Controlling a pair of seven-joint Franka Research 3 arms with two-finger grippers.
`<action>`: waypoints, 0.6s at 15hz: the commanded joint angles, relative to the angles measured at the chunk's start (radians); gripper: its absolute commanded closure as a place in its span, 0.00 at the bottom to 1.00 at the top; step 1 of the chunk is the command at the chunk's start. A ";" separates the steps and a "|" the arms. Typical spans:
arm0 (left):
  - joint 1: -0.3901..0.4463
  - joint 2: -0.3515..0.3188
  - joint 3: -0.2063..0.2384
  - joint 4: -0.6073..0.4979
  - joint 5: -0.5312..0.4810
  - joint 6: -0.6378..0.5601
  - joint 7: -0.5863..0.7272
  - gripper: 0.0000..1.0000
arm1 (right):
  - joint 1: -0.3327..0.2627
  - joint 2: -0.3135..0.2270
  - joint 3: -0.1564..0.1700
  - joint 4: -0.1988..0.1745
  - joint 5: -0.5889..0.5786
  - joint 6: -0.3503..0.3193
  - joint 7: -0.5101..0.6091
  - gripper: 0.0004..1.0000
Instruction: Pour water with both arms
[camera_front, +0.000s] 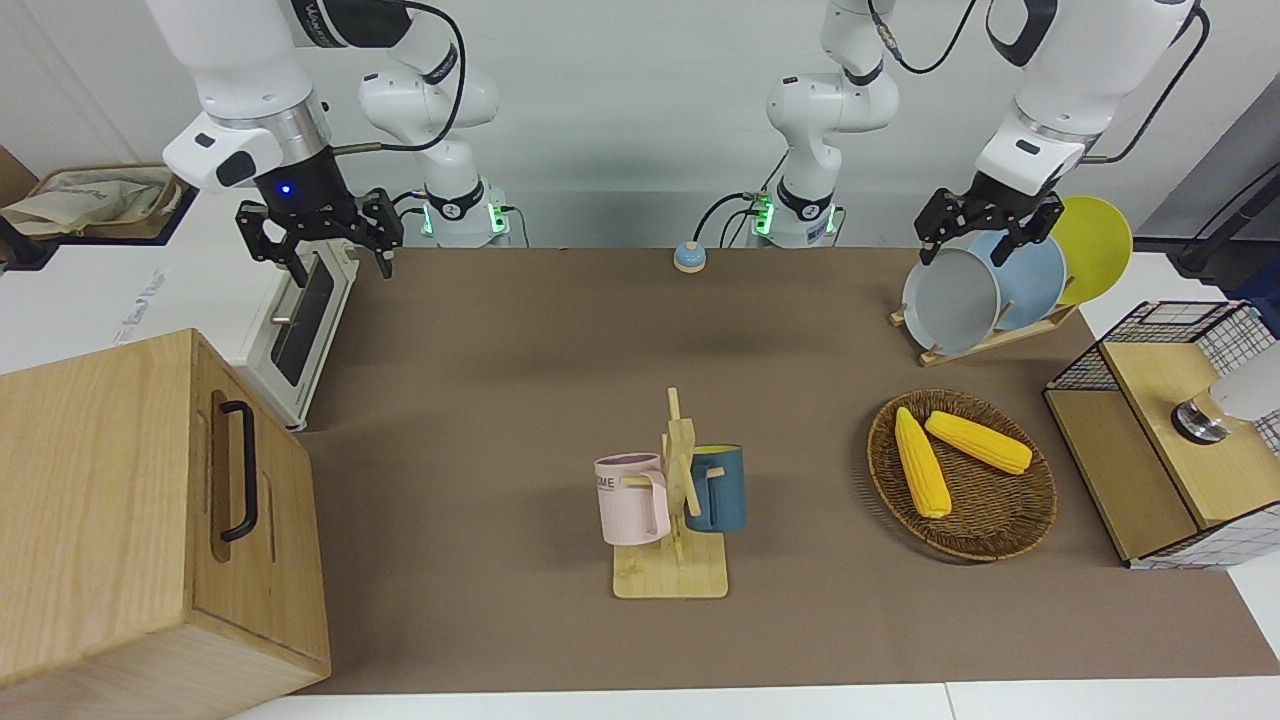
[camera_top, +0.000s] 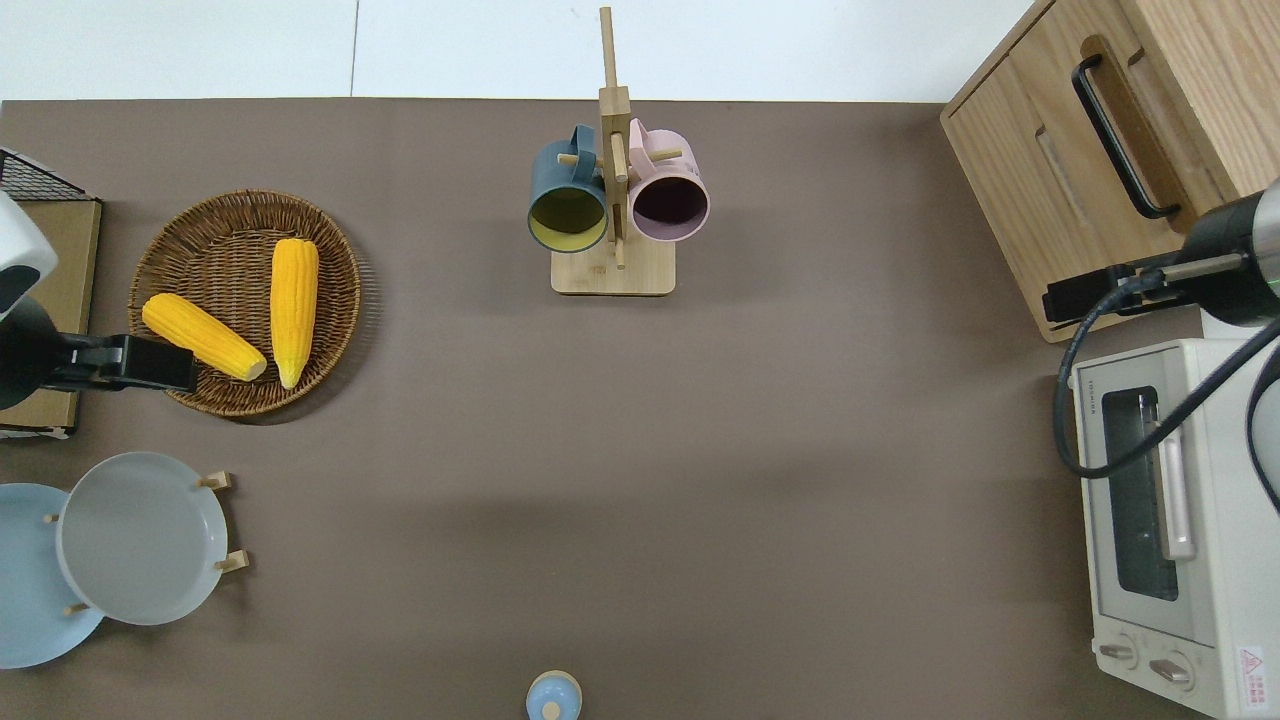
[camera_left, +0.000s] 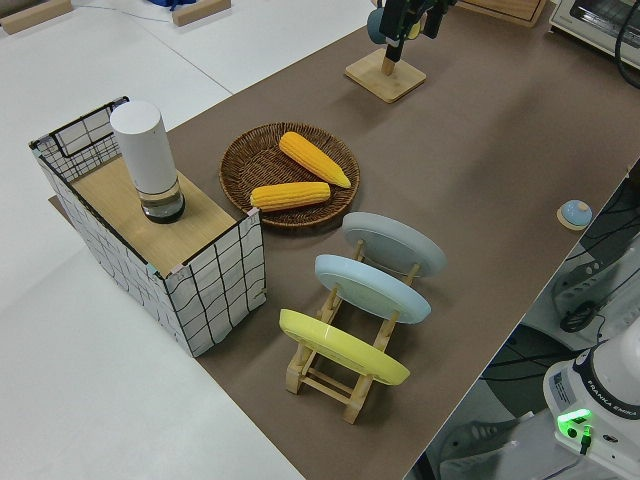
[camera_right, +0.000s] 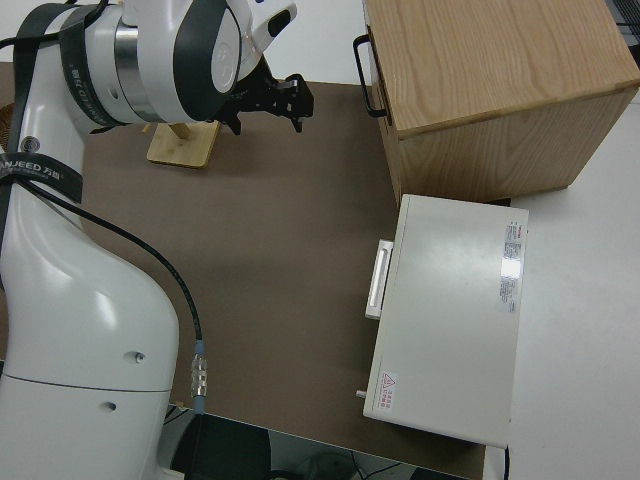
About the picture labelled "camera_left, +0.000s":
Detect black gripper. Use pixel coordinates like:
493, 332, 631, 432
380, 0, 457, 62

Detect white water bottle glass base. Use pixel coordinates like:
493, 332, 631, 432
109, 99, 187, 226

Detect dark blue mug yellow inside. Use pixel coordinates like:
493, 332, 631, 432
366, 5, 424, 45

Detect wooden mug tree stand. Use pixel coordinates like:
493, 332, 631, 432
343, 43, 428, 105

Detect wooden cabinet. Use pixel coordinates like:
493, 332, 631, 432
457, 0, 550, 27

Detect brown table mat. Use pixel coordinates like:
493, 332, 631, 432
47, 0, 640, 480

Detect yellow corn cob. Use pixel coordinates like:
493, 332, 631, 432
249, 181, 332, 213
278, 131, 353, 190

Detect white toaster oven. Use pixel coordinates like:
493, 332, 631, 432
548, 0, 640, 55

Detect light wooden block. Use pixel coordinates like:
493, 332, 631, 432
169, 0, 234, 27
0, 0, 74, 36

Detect brown wicker basket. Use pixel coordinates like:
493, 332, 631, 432
218, 122, 362, 230

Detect grey plate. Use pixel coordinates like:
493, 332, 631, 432
341, 211, 448, 279

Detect blue object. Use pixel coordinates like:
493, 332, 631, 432
149, 0, 201, 12

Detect light blue plate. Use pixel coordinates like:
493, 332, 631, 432
313, 253, 433, 326

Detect white power strip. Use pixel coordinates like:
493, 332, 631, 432
549, 244, 621, 321

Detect yellow plate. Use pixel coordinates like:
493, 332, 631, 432
278, 308, 412, 386

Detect wooden plate rack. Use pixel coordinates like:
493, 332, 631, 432
284, 238, 422, 425

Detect coiled black cable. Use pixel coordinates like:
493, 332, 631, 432
559, 302, 599, 334

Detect black wire basket white liner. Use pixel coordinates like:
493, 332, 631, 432
28, 94, 267, 359

